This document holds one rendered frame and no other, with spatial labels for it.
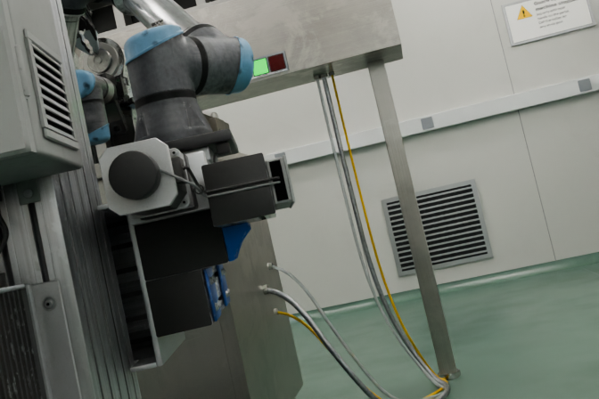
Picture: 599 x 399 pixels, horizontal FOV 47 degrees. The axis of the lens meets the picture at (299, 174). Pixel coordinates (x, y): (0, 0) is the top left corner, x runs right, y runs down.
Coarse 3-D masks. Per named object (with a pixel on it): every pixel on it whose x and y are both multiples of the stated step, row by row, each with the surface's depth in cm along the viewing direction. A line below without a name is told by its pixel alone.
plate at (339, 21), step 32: (256, 0) 238; (288, 0) 236; (320, 0) 234; (352, 0) 232; (384, 0) 230; (128, 32) 246; (224, 32) 240; (256, 32) 238; (288, 32) 236; (320, 32) 234; (352, 32) 232; (384, 32) 230; (288, 64) 235; (320, 64) 233; (352, 64) 244; (224, 96) 249; (256, 96) 262
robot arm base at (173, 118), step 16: (160, 96) 126; (176, 96) 126; (192, 96) 129; (144, 112) 126; (160, 112) 125; (176, 112) 125; (192, 112) 127; (144, 128) 127; (160, 128) 124; (176, 128) 124; (192, 128) 125; (208, 128) 128
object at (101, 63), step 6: (102, 54) 210; (108, 54) 210; (90, 60) 211; (96, 60) 210; (102, 60) 210; (108, 60) 210; (90, 66) 210; (96, 66) 210; (102, 66) 210; (108, 66) 210; (96, 72) 210; (102, 72) 211
